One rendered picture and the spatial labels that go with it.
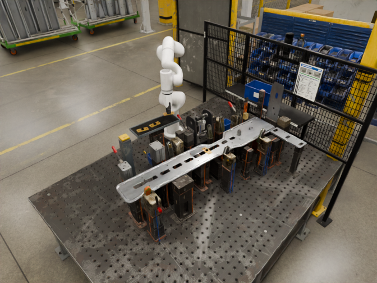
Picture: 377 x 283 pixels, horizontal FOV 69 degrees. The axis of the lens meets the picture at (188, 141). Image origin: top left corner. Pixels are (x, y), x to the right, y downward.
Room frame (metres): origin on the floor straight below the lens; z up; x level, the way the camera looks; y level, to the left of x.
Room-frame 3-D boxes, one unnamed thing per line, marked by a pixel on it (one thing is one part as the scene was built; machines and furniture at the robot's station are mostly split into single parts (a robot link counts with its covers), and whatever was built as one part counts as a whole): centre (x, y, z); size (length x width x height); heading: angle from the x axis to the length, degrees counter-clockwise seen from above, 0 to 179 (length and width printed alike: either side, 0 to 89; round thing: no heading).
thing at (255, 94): (2.36, -0.71, 1.09); 0.30 x 0.17 x 0.13; 45
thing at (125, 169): (1.40, 0.43, 0.88); 0.11 x 0.10 x 0.36; 37
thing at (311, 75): (2.15, -1.01, 1.30); 0.23 x 0.02 x 0.31; 37
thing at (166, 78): (1.82, 0.14, 1.49); 0.09 x 0.08 x 0.13; 89
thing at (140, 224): (1.24, 0.37, 0.84); 0.18 x 0.06 x 0.29; 37
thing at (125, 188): (1.60, -0.13, 1.00); 1.38 x 0.22 x 0.02; 127
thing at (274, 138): (1.80, -0.68, 0.84); 0.11 x 0.10 x 0.28; 37
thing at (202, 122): (1.85, -0.09, 0.94); 0.18 x 0.13 x 0.49; 127
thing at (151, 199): (1.12, 0.22, 0.88); 0.15 x 0.11 x 0.36; 37
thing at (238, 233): (1.82, -0.23, 0.68); 2.56 x 1.61 x 0.04; 136
